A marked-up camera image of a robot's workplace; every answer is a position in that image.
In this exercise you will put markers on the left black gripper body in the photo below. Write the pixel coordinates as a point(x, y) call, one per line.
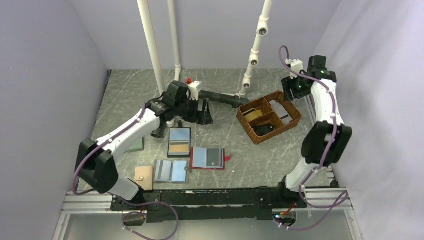
point(190, 111)

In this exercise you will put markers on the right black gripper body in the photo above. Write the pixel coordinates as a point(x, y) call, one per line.
point(299, 89)

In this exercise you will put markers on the red leather card holder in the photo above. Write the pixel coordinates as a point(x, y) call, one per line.
point(208, 158)

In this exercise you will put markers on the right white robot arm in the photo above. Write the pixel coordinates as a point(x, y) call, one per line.
point(329, 136)

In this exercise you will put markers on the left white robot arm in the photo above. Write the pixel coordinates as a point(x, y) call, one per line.
point(95, 162)

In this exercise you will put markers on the silver cards in basket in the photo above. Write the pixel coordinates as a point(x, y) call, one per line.
point(281, 112)

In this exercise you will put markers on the blue card holder orange card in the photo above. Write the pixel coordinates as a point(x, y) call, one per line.
point(179, 142)

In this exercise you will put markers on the gold cards in basket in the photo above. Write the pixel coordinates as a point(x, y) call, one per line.
point(252, 114)

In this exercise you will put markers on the black cards in basket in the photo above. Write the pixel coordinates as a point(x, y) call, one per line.
point(264, 129)

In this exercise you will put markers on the green card holder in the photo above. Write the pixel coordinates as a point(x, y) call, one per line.
point(138, 146)

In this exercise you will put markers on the open blue grey card holder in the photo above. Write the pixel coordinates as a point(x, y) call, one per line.
point(171, 171)

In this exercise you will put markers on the beige snap card holder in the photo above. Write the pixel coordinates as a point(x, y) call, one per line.
point(144, 177)

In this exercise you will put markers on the brown wicker divided basket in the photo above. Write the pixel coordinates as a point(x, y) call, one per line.
point(269, 116)

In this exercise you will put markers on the white pole with fittings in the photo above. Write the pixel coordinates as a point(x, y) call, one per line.
point(262, 29)

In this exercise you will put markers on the white rear pole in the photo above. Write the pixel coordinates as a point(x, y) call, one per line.
point(174, 37)

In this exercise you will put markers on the white front pole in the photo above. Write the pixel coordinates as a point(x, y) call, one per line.
point(147, 24)

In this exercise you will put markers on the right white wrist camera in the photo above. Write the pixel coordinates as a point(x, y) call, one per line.
point(295, 65)

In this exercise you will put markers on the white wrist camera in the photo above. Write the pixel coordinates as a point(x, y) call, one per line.
point(295, 65)
point(194, 89)

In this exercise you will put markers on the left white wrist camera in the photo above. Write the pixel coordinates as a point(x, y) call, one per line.
point(194, 89)

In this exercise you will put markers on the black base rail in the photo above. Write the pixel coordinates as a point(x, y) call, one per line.
point(258, 203)

